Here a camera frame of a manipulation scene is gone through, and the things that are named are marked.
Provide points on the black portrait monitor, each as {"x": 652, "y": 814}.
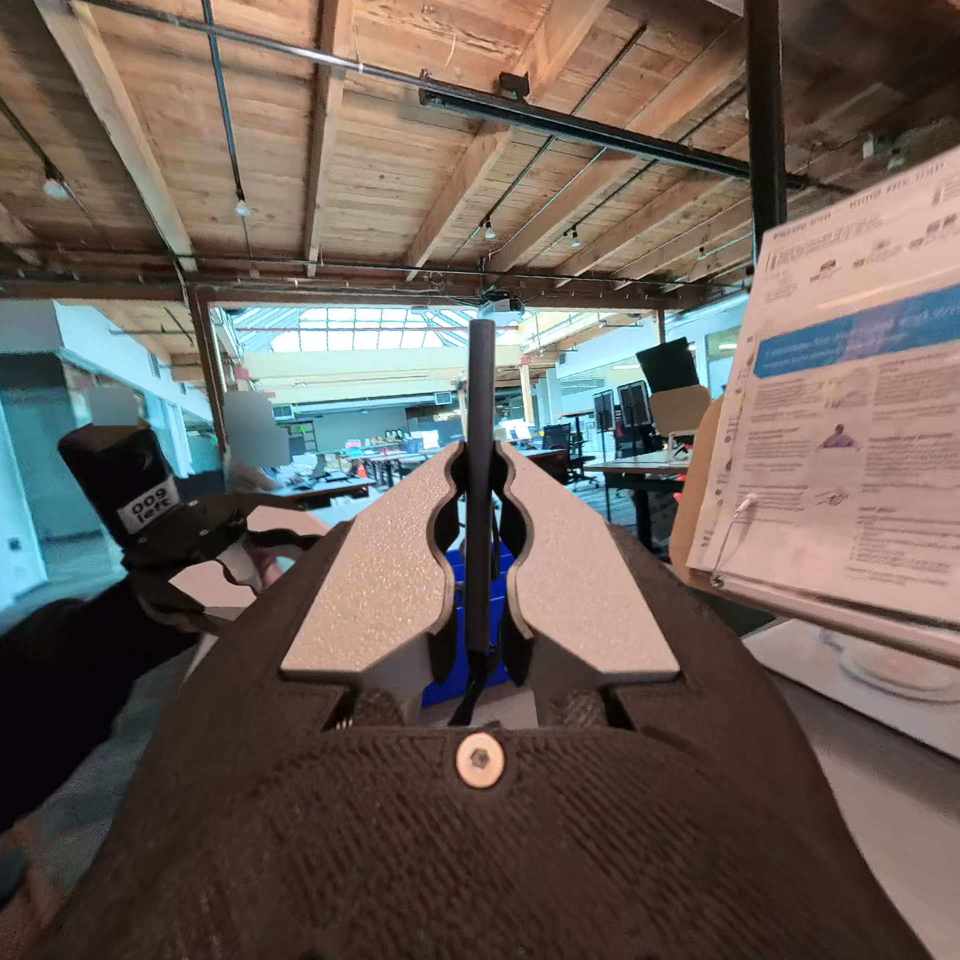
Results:
{"x": 604, "y": 412}
{"x": 634, "y": 409}

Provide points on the person's left hand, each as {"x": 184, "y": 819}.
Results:
{"x": 266, "y": 571}

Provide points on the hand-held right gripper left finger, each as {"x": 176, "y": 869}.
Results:
{"x": 360, "y": 585}

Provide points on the long wooden work table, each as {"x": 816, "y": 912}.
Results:
{"x": 637, "y": 463}

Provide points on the blue plastic bin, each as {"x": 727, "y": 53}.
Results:
{"x": 442, "y": 697}

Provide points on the laminated instruction sheets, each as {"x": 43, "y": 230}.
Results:
{"x": 862, "y": 412}

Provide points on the wooden document stand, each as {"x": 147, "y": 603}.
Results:
{"x": 691, "y": 495}

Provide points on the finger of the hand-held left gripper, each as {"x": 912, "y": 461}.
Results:
{"x": 210, "y": 589}
{"x": 289, "y": 521}

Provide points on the person's left forearm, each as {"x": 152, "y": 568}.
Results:
{"x": 67, "y": 675}

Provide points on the white ceiling projector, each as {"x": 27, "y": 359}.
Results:
{"x": 499, "y": 305}

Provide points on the black tripod pole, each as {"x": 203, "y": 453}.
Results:
{"x": 765, "y": 112}

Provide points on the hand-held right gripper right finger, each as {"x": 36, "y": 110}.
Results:
{"x": 592, "y": 592}

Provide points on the grey usb hub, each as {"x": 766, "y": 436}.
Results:
{"x": 480, "y": 450}

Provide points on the plain wooden board stand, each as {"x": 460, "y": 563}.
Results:
{"x": 679, "y": 416}

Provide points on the black office chair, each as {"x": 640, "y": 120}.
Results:
{"x": 566, "y": 450}

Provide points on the black square panel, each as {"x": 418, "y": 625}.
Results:
{"x": 664, "y": 364}

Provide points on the black ceiling light track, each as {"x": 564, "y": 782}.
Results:
{"x": 570, "y": 130}

